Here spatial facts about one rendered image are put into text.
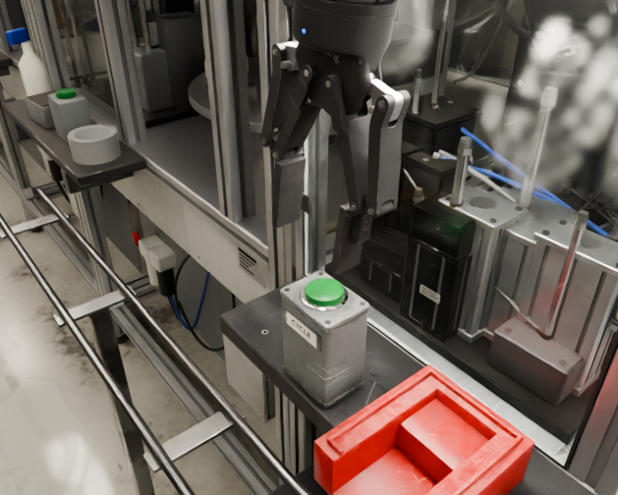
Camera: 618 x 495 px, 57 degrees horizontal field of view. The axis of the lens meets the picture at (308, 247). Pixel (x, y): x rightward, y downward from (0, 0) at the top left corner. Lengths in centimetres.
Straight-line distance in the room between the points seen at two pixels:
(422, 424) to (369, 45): 35
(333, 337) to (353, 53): 27
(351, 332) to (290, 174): 17
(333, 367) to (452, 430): 13
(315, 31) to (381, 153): 10
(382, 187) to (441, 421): 25
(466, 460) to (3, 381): 180
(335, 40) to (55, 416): 170
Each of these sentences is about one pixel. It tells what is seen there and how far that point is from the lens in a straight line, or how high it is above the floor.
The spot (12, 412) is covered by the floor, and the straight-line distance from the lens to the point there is 205.
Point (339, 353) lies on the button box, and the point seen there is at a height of 98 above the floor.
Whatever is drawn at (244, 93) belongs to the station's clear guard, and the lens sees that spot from 85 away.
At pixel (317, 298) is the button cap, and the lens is 57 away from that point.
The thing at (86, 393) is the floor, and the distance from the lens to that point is 201.
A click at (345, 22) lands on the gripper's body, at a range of 42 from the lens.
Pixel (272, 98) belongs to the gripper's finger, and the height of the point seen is 123.
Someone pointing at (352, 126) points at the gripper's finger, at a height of 123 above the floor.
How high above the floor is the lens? 139
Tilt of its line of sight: 33 degrees down
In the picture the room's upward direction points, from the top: straight up
